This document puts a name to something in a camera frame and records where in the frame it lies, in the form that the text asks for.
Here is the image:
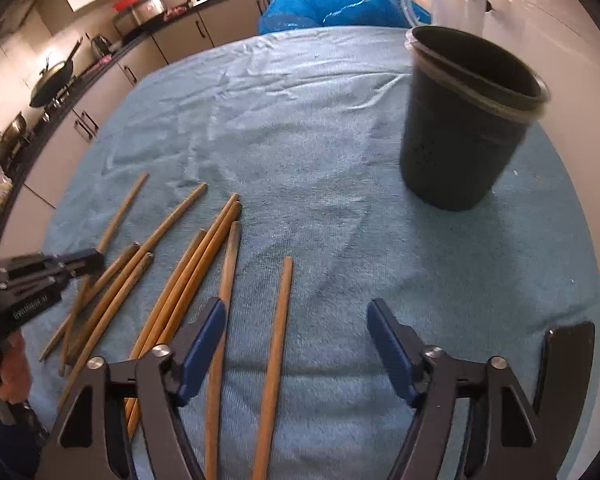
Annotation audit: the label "wooden chopstick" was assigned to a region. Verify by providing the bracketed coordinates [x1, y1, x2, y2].
[57, 171, 149, 377]
[62, 182, 208, 364]
[124, 200, 244, 441]
[204, 221, 242, 480]
[58, 252, 154, 408]
[129, 229, 207, 360]
[124, 192, 240, 366]
[251, 256, 294, 480]
[38, 242, 140, 362]

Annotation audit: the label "beige kitchen base cabinets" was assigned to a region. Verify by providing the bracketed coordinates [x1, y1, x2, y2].
[0, 0, 272, 258]

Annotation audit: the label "operator left hand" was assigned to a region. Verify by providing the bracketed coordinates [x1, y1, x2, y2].
[0, 330, 32, 404]

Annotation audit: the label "black wok on stove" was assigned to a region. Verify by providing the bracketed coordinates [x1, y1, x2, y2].
[29, 37, 84, 108]

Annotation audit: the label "electric kettle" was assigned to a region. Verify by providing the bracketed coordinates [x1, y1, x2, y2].
[90, 34, 112, 60]

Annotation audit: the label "blue terry table cloth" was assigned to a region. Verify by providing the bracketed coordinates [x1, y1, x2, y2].
[44, 27, 600, 479]

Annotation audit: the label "steel appliance with red lid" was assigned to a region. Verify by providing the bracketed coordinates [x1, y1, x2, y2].
[112, 0, 166, 37]

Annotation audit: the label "black utensil holder cup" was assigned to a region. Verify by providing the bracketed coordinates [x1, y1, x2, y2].
[400, 25, 550, 211]

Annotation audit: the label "blue plastic bag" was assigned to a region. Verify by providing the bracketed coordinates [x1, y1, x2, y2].
[258, 0, 411, 35]

